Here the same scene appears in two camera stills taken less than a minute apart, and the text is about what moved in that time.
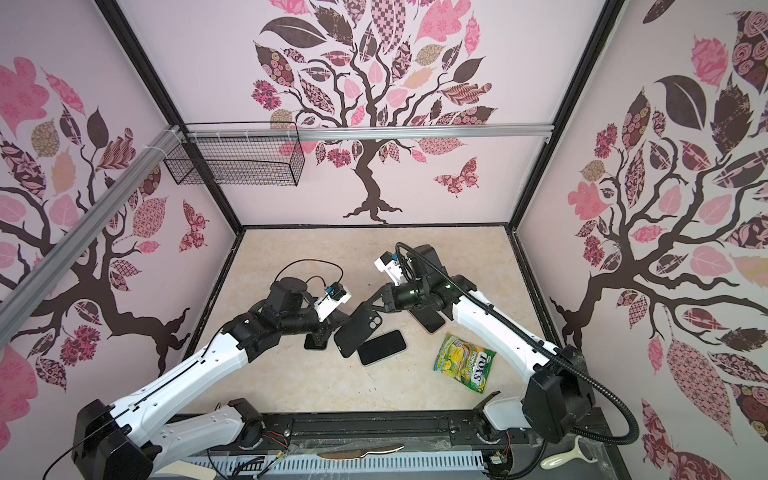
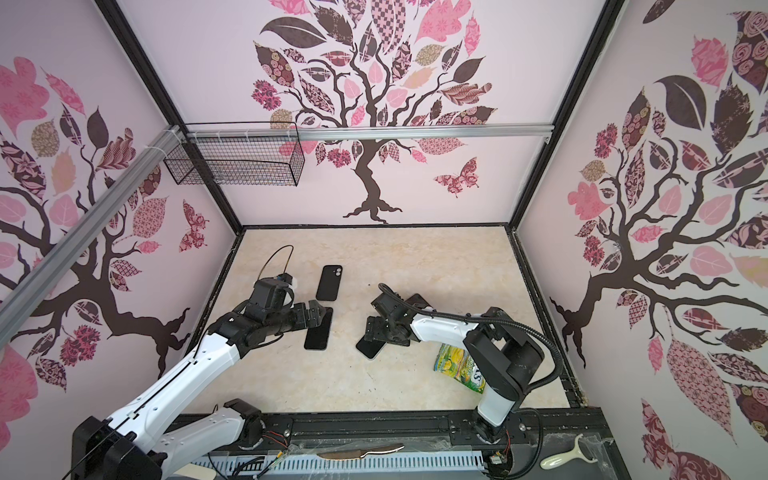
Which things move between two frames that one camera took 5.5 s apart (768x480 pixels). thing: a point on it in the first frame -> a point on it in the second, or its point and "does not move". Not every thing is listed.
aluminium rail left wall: (18, 302) does not move
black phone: (361, 324) -> (329, 282)
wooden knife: (356, 454) does not move
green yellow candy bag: (465, 362) does not move
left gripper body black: (311, 324) -> (294, 318)
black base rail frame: (511, 449) does not move
